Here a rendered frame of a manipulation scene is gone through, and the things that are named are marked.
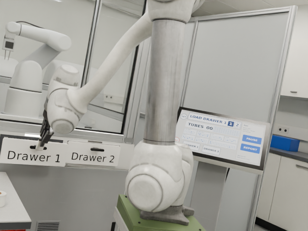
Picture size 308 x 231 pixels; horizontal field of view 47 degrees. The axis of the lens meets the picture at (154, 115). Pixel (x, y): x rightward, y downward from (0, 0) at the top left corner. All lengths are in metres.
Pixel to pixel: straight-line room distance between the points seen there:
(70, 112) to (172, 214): 0.50
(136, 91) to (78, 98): 0.74
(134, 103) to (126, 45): 0.70
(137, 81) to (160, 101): 0.89
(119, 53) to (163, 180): 0.49
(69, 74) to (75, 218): 0.89
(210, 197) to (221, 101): 1.21
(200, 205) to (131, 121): 0.60
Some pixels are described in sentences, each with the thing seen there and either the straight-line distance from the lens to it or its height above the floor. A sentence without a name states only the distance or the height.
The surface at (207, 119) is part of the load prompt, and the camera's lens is 2.01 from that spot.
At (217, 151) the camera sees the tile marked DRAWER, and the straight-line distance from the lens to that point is 1.89.
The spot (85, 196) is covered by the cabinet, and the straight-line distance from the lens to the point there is 1.94.
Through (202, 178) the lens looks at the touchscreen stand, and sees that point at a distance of 1.99.
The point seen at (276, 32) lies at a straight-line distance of 2.84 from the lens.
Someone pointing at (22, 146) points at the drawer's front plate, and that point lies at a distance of 1.68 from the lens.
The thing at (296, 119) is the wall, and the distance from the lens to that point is 4.91.
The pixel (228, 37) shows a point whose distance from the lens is 3.13.
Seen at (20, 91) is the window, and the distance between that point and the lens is 1.76.
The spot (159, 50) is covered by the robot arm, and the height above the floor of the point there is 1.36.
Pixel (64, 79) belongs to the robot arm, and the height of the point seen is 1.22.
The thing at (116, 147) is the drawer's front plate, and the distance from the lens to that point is 1.91.
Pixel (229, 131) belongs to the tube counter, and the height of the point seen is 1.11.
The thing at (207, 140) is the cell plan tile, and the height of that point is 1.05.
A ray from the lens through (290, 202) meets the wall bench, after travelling 4.10.
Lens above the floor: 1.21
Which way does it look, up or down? 3 degrees down
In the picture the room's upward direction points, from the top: 10 degrees clockwise
